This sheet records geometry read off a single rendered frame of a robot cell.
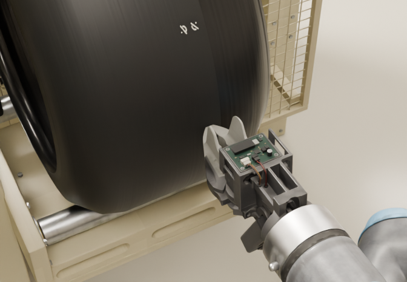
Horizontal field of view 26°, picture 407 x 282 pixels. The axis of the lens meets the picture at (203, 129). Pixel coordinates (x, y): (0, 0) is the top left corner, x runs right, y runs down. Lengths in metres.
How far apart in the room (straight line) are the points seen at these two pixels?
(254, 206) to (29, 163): 0.68
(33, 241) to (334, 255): 0.57
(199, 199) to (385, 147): 1.31
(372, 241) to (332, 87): 1.80
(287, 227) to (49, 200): 0.70
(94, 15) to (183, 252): 1.48
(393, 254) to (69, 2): 0.48
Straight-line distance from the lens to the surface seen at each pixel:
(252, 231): 1.07
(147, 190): 1.21
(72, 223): 1.42
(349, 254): 0.94
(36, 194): 1.60
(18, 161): 1.65
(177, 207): 1.48
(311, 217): 0.97
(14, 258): 1.56
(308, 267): 0.94
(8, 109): 1.59
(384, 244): 1.08
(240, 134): 1.10
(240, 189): 1.02
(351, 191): 2.61
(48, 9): 1.06
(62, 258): 1.44
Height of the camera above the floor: 2.08
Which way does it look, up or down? 50 degrees down
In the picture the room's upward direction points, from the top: straight up
